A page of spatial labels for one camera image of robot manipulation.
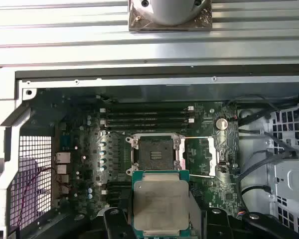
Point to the black PC case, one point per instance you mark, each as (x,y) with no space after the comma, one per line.
(139,83)

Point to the round coin cell battery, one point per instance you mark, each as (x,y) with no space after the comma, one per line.
(221,123)

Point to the metal socket cover frame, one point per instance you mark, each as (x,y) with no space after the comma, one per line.
(213,156)

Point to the RAM slot with white clips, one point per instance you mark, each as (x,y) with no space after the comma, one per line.
(110,192)
(149,108)
(149,121)
(112,204)

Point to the brown square base plate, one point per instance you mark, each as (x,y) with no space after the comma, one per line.
(139,25)

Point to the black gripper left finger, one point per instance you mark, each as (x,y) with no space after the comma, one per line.
(114,224)

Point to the green motherboard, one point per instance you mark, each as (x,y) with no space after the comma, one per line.
(214,189)

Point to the silver metal drive cage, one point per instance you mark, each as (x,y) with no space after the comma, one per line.
(289,174)

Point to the CPU socket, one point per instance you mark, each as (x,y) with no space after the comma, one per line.
(154,149)

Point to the silver-topped green CPU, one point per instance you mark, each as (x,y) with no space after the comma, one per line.
(160,199)

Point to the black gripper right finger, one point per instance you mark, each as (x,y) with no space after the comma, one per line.
(214,224)

